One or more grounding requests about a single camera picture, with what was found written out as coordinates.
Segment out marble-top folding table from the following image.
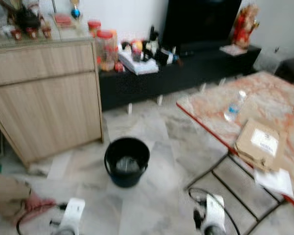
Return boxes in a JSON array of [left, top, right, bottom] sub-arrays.
[[176, 70, 294, 235]]

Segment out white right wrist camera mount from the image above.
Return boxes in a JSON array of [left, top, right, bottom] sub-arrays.
[[195, 193, 227, 235]]

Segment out blue ball ornament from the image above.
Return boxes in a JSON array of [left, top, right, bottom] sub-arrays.
[[71, 6, 82, 20]]

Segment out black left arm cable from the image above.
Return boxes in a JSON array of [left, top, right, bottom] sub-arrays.
[[16, 202, 65, 235]]

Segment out clear plastic water bottle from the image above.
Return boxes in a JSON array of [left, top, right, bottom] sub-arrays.
[[223, 90, 248, 122]]

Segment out red flat box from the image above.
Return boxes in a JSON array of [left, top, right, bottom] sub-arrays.
[[54, 13, 74, 27]]

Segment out brown cardboard box white label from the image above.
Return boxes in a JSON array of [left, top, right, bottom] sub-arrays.
[[234, 118, 289, 172]]

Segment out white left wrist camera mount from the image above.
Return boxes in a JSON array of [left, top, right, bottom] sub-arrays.
[[56, 197, 86, 235]]

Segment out person's leg beige trousers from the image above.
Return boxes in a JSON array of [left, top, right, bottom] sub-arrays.
[[0, 170, 36, 217]]

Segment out red gold figurine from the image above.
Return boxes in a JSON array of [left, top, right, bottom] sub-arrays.
[[231, 3, 261, 49]]

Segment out black television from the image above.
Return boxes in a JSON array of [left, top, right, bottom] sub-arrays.
[[161, 0, 244, 51]]

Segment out white paper sheet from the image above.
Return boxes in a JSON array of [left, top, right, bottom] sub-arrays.
[[253, 168, 294, 198]]

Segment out white flat box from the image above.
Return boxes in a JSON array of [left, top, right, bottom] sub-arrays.
[[117, 50, 160, 76]]

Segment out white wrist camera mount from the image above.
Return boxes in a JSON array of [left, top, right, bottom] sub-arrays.
[[56, 197, 86, 235], [195, 193, 227, 235]]

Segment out small red-lid clear jar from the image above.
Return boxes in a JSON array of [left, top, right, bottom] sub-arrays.
[[87, 19, 102, 38]]

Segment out black urn ornament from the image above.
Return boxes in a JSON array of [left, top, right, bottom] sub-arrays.
[[16, 6, 42, 31]]

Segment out black plastic bucket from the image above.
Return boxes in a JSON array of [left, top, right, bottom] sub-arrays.
[[104, 137, 151, 188]]

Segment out large red-lid clear jar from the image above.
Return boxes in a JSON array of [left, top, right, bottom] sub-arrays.
[[95, 30, 118, 72]]

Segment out dark sofa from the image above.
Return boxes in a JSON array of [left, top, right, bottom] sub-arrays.
[[275, 56, 294, 90]]

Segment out black low tv console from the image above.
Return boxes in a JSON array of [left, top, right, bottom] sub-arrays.
[[98, 45, 262, 112]]

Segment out light wooden cabinet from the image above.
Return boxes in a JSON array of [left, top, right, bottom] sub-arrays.
[[0, 39, 105, 167]]

